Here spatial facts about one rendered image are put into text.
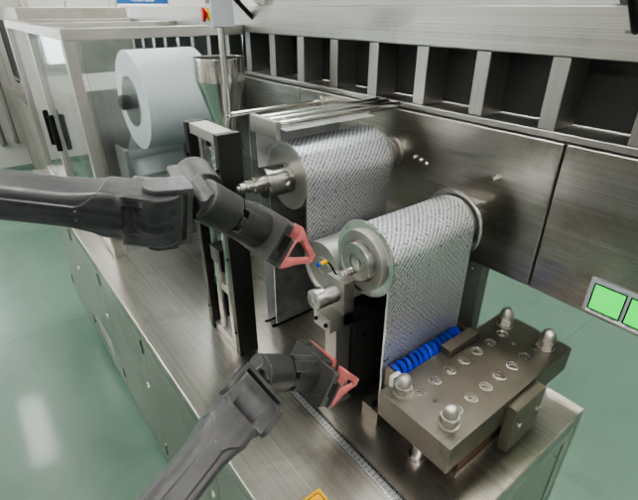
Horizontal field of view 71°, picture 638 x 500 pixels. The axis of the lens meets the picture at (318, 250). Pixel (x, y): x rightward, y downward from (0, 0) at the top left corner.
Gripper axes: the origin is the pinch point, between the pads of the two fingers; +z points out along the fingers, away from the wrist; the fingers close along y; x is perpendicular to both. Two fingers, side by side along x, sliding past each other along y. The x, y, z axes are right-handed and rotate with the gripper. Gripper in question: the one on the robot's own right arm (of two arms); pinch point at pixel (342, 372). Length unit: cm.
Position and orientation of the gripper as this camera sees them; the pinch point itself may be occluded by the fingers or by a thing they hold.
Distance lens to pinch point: 83.1
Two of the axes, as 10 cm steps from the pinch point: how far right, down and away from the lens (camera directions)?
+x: 4.1, -9.0, -1.5
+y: 6.1, 3.9, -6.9
